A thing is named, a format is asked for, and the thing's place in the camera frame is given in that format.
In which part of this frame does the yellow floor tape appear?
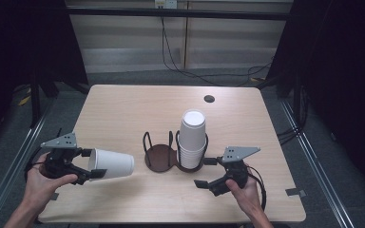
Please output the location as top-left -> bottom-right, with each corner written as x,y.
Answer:
17,94 -> 32,107

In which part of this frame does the black curtain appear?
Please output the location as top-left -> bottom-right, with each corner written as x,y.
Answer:
0,0 -> 90,153
264,0 -> 365,203

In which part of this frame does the long black wall cable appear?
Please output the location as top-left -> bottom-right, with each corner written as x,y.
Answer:
160,15 -> 275,87

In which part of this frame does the stack of nested white cups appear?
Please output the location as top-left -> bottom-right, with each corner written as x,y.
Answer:
177,108 -> 209,170

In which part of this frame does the black horizontal frame bar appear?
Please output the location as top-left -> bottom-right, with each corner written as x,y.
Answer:
66,7 -> 292,22

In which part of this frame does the metal floor rail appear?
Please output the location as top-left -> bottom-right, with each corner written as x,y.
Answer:
279,98 -> 357,228
0,94 -> 56,228

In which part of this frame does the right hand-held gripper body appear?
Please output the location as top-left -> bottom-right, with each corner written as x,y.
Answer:
213,144 -> 262,198

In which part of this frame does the person's left hand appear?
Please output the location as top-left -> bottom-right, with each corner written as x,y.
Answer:
22,152 -> 79,215

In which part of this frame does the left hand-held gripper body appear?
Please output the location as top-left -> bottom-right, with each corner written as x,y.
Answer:
40,131 -> 84,187

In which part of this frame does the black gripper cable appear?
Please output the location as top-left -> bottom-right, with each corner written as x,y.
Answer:
23,151 -> 52,183
246,164 -> 268,213

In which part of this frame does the brown cup holder tray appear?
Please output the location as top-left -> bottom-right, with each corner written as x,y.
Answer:
142,129 -> 210,174

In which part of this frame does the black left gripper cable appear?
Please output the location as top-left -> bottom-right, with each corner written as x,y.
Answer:
23,151 -> 52,183

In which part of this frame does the white paper cup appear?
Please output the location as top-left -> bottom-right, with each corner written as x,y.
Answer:
87,147 -> 136,181

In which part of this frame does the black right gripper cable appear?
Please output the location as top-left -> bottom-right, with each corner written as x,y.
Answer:
246,164 -> 268,213

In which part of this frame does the bundle of black floor cables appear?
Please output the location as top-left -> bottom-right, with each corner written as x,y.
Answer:
276,85 -> 310,147

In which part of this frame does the person's right hand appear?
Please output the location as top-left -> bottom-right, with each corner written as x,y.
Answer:
224,164 -> 264,218

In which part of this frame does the white wall outlet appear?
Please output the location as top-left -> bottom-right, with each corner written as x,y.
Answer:
154,0 -> 179,10

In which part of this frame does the black metal stand leg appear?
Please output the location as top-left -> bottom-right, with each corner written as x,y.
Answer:
29,70 -> 43,129

